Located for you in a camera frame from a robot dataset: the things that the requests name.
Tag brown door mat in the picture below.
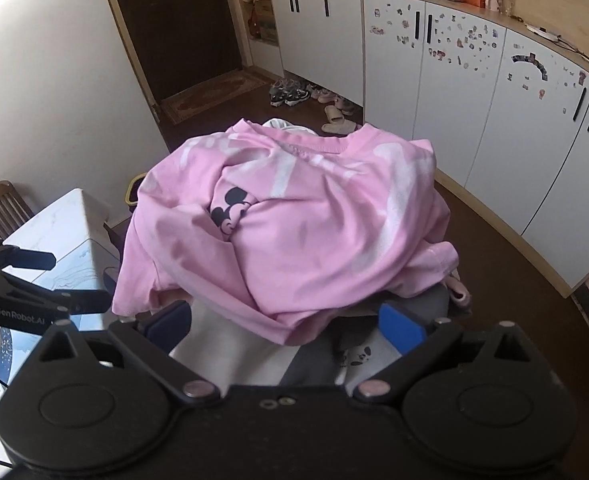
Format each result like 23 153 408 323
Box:
161 70 270 125

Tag pink Mickey t-shirt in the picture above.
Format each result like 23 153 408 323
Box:
112 120 459 346

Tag pink slippers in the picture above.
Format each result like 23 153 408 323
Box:
306 84 360 136

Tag grey white panda garment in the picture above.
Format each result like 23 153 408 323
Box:
171 284 449 392

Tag dark brown entrance door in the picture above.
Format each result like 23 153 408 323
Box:
109 0 242 112

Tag white cabinet row with stickers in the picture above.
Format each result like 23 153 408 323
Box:
272 0 589 295

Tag wooden chair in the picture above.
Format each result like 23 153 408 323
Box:
0 180 34 240

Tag grey black sneakers pair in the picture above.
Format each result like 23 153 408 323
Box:
268 79 311 107

